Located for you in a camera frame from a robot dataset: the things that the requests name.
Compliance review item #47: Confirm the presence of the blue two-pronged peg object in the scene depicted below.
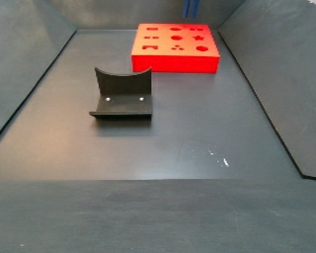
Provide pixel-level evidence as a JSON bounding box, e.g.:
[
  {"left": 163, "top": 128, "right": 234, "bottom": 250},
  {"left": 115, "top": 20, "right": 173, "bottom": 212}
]
[{"left": 181, "top": 0, "right": 200, "bottom": 19}]

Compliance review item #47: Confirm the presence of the black curved holder stand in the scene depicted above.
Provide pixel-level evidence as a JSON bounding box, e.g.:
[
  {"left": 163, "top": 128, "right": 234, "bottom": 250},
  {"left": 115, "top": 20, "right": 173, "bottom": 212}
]
[{"left": 89, "top": 68, "right": 153, "bottom": 119}]

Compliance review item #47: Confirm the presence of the red shape-sorting block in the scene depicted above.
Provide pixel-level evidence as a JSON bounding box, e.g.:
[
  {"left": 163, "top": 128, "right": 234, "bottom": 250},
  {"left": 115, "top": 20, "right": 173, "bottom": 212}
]
[{"left": 131, "top": 24, "right": 220, "bottom": 73}]

